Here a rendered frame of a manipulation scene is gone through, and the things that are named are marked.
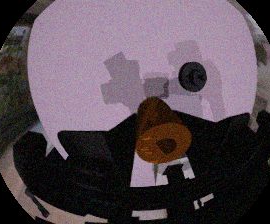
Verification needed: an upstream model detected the orange tapered knob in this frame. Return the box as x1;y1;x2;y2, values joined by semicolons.
135;97;192;164

